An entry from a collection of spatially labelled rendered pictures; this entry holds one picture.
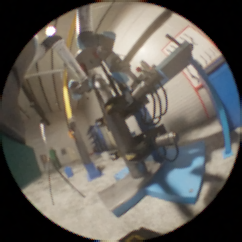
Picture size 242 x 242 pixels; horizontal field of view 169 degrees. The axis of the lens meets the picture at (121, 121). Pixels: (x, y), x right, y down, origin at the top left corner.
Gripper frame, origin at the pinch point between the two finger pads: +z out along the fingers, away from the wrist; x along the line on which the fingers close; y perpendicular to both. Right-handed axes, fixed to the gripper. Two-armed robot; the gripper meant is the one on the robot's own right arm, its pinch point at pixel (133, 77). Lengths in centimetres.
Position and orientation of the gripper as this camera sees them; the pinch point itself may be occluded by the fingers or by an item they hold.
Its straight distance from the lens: 52.6
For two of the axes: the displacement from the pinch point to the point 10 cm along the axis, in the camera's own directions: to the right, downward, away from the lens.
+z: 6.5, 7.6, 0.4
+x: 5.9, -5.4, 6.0
